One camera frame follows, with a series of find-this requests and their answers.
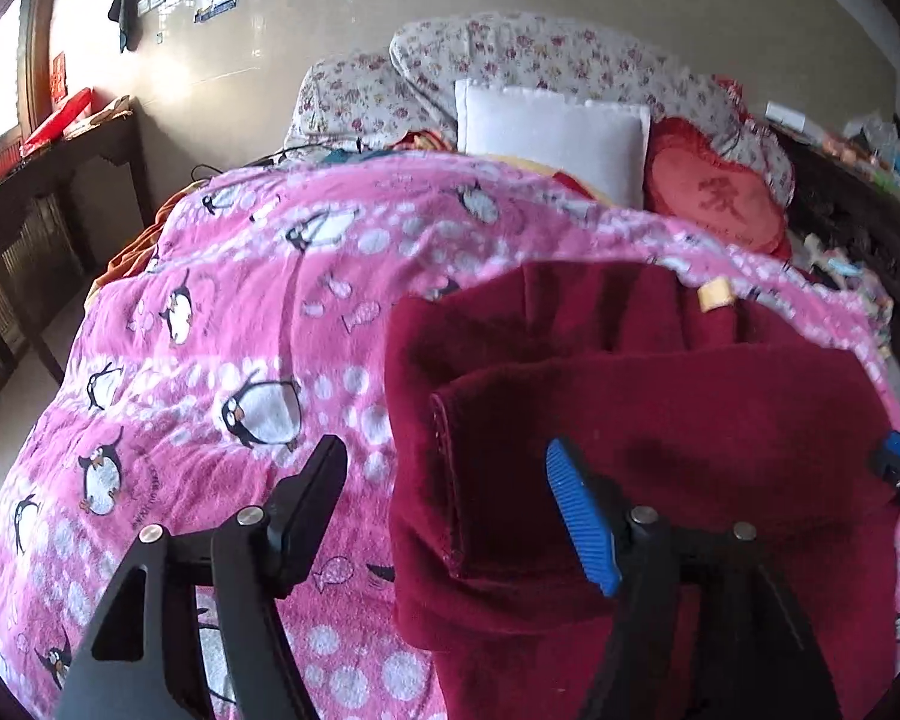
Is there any red box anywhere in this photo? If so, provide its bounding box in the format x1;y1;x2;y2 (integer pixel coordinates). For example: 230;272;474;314
19;87;95;159

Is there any red heart-shaped cushion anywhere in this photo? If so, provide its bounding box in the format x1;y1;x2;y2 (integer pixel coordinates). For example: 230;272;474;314
643;117;794;262

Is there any floral quilt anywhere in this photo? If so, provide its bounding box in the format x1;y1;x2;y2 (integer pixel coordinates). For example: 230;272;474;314
283;13;796;209

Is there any pink penguin print blanket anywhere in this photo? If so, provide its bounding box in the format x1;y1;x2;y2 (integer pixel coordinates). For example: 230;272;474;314
0;151;900;720

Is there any dark hanging cloth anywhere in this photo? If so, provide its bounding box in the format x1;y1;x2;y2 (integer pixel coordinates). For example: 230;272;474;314
108;0;144;54

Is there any orange bed sheet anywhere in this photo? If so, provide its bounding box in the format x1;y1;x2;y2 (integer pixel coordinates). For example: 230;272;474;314
90;219;167;292

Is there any dark red fleece garment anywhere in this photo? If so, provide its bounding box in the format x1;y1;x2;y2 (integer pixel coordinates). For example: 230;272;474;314
382;258;900;720

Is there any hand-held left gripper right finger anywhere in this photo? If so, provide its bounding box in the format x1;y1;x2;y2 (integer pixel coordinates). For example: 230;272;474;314
545;438;845;720

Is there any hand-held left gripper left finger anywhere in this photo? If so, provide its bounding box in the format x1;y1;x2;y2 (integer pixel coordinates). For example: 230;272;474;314
54;434;348;720

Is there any dark wooden side table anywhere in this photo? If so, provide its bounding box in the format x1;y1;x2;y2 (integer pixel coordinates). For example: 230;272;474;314
0;106;155;385

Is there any dark wooden cluttered cabinet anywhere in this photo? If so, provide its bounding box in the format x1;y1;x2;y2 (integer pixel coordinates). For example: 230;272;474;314
765;102;900;440

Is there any white pillow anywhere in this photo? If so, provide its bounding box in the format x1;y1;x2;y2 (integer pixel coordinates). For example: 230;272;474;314
454;79;652;209

